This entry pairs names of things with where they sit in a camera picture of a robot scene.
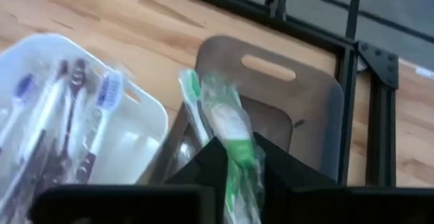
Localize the white plastic bin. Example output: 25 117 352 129
0 33 170 218

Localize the grey translucent plastic bin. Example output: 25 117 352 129
149 35 345 186

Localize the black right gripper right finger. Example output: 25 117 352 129
253 132 434 224

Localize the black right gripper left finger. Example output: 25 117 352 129
28 136 228 224

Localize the black aluminium table frame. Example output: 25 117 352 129
149 0 399 187

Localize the green toothbrush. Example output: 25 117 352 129
178 68 212 147
199 71 269 224

